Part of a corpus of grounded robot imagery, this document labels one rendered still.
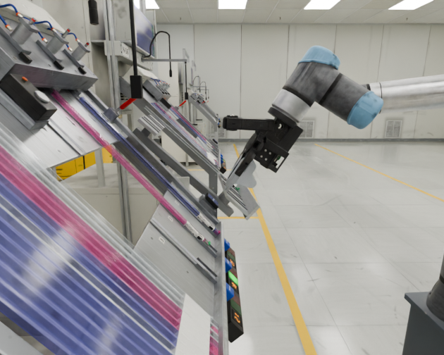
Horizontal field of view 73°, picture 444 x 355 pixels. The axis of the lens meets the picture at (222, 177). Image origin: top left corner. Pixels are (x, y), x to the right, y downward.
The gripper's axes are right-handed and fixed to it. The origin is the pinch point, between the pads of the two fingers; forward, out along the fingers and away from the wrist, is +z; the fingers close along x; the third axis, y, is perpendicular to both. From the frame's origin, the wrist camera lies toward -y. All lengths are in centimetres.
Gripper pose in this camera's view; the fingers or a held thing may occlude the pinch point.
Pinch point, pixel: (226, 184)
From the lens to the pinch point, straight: 70.5
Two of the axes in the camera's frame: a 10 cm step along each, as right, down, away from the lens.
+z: -5.4, 8.2, 2.0
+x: -0.1, -2.5, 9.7
